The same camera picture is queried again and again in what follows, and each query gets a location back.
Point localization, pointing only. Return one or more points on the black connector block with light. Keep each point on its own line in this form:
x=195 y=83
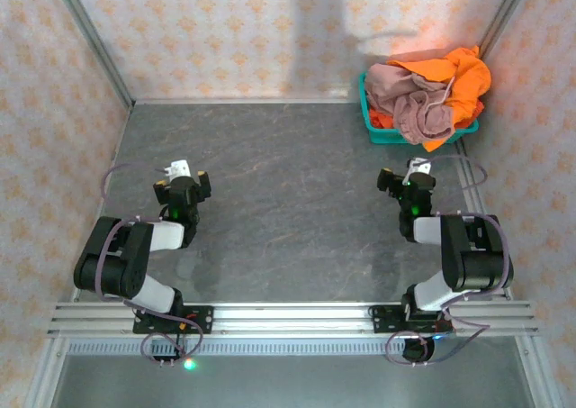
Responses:
x=164 y=360

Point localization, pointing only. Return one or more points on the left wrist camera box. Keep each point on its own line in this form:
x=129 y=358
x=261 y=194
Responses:
x=180 y=168

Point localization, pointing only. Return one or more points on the aluminium table side rail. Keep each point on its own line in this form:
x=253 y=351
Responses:
x=473 y=197

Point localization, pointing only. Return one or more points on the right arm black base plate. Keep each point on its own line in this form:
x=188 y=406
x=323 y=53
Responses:
x=382 y=320

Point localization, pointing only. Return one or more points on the pink shorts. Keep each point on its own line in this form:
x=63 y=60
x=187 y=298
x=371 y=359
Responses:
x=418 y=111

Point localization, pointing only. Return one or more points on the aluminium frame post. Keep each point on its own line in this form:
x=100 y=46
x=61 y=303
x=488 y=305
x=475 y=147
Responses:
x=540 y=376
x=506 y=11
x=44 y=376
x=96 y=48

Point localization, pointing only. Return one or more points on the teal plastic basket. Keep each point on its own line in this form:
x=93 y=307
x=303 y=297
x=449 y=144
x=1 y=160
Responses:
x=382 y=137

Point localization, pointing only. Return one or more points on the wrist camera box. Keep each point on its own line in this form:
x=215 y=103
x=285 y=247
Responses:
x=418 y=167
x=180 y=168

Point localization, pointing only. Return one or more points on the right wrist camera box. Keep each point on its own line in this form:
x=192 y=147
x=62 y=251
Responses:
x=418 y=167

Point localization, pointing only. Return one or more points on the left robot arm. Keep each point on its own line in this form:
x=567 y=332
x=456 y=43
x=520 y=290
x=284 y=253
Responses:
x=153 y=295

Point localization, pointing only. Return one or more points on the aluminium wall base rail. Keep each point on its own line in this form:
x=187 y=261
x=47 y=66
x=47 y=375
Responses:
x=247 y=100

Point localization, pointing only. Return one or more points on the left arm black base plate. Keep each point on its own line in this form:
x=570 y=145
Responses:
x=202 y=320

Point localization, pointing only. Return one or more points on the aluminium mounting rail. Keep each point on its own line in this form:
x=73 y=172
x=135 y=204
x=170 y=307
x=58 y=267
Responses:
x=292 y=318

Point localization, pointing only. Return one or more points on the bright orange smooth shorts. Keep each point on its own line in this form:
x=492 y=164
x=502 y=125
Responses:
x=468 y=79

